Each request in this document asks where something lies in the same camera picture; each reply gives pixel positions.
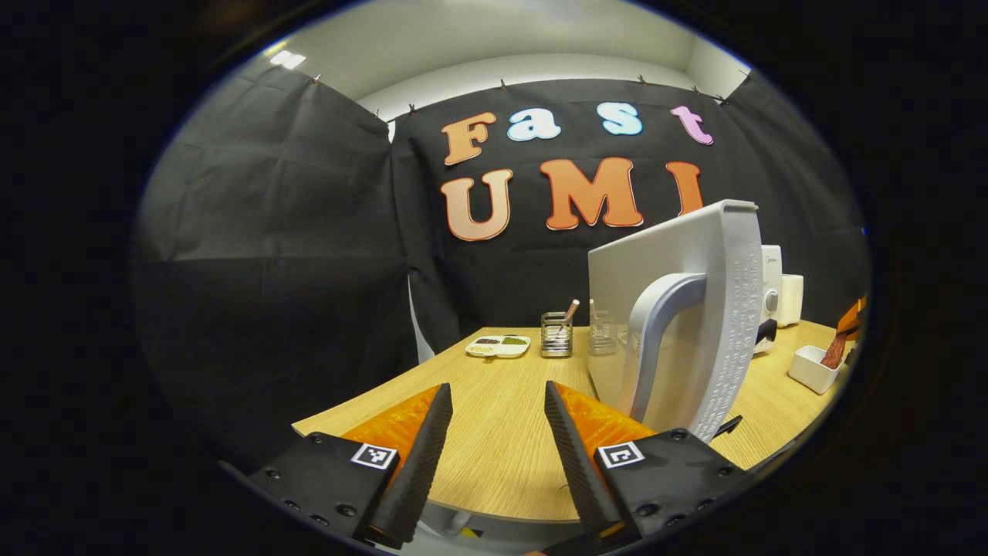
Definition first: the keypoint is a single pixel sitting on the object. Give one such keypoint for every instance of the white microwave oven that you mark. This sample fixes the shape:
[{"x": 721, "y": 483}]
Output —
[{"x": 671, "y": 247}]

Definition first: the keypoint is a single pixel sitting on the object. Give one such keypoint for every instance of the pink stick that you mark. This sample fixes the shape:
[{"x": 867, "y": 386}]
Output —
[{"x": 572, "y": 310}]

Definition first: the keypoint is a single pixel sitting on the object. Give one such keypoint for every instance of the white rectangular container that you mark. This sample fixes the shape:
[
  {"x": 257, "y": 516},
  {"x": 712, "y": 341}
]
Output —
[{"x": 806, "y": 371}]

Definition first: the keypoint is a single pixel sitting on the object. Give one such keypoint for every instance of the white divided dish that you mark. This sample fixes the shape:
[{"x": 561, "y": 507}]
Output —
[{"x": 498, "y": 346}]

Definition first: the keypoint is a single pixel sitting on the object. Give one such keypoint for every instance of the reddish brown meat slice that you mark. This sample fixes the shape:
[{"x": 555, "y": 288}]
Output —
[{"x": 834, "y": 354}]

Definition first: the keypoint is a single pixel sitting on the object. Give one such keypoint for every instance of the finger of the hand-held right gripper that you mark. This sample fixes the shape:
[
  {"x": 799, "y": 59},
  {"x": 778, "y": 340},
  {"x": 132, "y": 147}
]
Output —
[{"x": 851, "y": 318}]

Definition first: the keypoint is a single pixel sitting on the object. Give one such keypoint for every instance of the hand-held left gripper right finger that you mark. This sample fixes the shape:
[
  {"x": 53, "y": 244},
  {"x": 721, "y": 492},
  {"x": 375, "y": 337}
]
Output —
[{"x": 579, "y": 463}]

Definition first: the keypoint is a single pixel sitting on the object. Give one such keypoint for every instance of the white toaster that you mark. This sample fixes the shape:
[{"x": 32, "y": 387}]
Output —
[{"x": 791, "y": 301}]

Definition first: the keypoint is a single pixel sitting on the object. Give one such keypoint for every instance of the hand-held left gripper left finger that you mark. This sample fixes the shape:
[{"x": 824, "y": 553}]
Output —
[{"x": 421, "y": 463}]

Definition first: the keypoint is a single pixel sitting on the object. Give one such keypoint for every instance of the ceiling light panel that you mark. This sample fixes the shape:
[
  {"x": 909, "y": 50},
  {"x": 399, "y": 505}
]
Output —
[{"x": 287, "y": 59}]

